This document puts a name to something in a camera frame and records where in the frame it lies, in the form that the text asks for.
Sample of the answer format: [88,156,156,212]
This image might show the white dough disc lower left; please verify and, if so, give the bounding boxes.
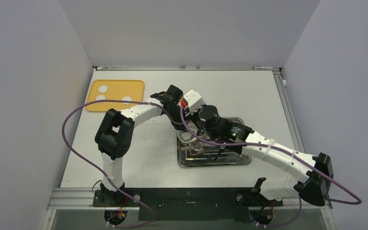
[96,95,106,101]

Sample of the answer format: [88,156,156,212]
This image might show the yellow plastic tray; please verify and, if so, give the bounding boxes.
[85,80,145,112]

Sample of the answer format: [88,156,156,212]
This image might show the stainless steel tray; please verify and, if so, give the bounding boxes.
[176,116,252,169]

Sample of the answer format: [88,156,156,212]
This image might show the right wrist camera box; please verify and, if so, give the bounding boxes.
[184,89,206,115]

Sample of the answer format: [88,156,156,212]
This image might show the white dough disc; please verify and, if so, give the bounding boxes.
[122,96,132,105]
[98,85,108,93]
[96,95,106,101]

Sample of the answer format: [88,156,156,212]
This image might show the aluminium frame rail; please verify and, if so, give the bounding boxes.
[269,69,306,153]

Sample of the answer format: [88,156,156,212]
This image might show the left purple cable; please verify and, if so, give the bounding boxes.
[61,100,191,229]

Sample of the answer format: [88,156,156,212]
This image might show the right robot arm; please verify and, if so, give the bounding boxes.
[197,105,333,207]

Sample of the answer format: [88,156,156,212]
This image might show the purple cable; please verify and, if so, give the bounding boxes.
[179,106,362,229]
[61,100,191,229]

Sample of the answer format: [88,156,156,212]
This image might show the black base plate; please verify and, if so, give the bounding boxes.
[92,188,283,221]

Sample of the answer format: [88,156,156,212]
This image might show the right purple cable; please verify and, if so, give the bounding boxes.
[179,106,362,229]

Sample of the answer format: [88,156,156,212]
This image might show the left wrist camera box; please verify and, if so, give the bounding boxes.
[179,98,187,108]

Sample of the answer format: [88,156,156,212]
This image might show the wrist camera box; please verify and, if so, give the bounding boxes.
[184,89,206,115]
[179,98,187,108]

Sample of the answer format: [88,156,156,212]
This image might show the white dough disc upper left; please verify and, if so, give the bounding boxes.
[98,85,108,93]

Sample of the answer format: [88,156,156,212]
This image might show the metal ring cutter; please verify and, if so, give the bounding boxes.
[180,131,194,142]

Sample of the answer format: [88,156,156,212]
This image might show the white dough piece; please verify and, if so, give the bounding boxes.
[176,130,197,144]

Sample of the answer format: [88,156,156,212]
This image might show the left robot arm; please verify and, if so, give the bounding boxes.
[94,85,185,206]

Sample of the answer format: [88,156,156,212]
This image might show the white dough disc right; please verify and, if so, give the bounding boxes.
[122,96,132,105]

